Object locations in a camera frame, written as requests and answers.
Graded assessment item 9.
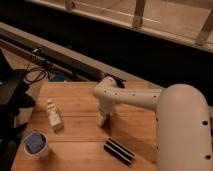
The black white striped block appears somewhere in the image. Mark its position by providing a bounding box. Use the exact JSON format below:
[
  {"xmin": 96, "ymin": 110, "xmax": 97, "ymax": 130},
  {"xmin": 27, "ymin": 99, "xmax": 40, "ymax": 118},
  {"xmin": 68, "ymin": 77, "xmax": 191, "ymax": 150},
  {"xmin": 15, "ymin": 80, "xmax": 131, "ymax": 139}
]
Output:
[{"xmin": 104, "ymin": 138, "xmax": 134, "ymax": 165}]

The black round bowl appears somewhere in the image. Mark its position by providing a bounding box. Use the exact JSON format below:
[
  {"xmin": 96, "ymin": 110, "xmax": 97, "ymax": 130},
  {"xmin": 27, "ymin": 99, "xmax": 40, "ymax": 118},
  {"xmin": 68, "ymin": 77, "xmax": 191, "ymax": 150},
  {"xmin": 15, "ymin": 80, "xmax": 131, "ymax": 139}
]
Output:
[{"xmin": 113, "ymin": 78, "xmax": 125, "ymax": 88}]

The red pepper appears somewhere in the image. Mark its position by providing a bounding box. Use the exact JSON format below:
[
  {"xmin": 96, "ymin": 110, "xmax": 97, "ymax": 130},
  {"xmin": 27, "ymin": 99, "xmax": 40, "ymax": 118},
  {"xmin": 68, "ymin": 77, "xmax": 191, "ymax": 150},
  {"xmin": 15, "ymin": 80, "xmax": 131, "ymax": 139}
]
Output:
[{"xmin": 102, "ymin": 123, "xmax": 111, "ymax": 135}]

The black equipment on left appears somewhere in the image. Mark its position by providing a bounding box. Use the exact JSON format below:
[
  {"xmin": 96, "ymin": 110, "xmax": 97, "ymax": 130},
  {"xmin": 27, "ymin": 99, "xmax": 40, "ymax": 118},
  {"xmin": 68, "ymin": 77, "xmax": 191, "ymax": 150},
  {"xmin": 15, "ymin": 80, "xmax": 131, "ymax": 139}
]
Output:
[{"xmin": 0, "ymin": 49, "xmax": 35, "ymax": 171}]

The white cup with blue cloth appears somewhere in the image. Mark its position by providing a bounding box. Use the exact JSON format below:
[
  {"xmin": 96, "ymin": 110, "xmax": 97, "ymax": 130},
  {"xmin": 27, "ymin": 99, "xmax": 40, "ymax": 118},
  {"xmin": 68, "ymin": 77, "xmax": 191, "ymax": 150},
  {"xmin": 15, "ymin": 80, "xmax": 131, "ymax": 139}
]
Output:
[{"xmin": 22, "ymin": 130, "xmax": 50, "ymax": 157}]

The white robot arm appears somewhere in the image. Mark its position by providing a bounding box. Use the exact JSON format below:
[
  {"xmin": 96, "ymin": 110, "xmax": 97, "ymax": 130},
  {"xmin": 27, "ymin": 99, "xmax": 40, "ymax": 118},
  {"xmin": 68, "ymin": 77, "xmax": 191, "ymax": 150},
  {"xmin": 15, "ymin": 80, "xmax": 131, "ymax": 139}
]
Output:
[{"xmin": 93, "ymin": 76, "xmax": 213, "ymax": 171}]

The white small bottle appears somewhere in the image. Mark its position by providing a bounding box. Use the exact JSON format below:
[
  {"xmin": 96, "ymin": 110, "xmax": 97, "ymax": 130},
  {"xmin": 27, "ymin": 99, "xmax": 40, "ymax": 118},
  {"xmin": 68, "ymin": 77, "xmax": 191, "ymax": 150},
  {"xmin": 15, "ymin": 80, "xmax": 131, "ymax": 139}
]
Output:
[{"xmin": 47, "ymin": 99, "xmax": 63, "ymax": 132}]

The black cable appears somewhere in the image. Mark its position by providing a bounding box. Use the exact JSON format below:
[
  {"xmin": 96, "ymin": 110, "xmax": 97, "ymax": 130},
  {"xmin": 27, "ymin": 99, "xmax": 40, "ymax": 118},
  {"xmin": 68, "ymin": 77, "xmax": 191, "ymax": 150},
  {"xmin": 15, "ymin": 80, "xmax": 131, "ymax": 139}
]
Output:
[{"xmin": 23, "ymin": 46, "xmax": 53, "ymax": 85}]

